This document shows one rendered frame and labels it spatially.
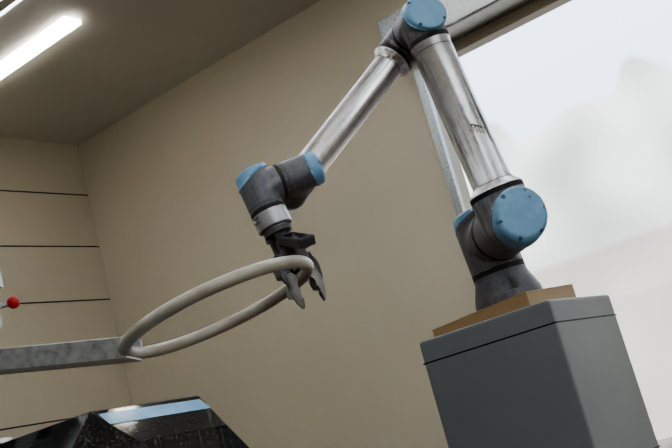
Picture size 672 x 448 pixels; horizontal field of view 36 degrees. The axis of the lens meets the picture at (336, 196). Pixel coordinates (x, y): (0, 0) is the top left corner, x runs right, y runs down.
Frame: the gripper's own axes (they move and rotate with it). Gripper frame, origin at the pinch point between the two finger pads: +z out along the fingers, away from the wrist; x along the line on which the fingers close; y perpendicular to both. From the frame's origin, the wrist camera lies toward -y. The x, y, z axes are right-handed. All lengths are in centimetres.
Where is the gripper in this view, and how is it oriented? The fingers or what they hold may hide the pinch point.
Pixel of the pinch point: (313, 298)
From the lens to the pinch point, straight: 252.6
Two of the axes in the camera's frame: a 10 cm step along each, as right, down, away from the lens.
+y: -3.3, 4.1, 8.5
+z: 4.3, 8.7, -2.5
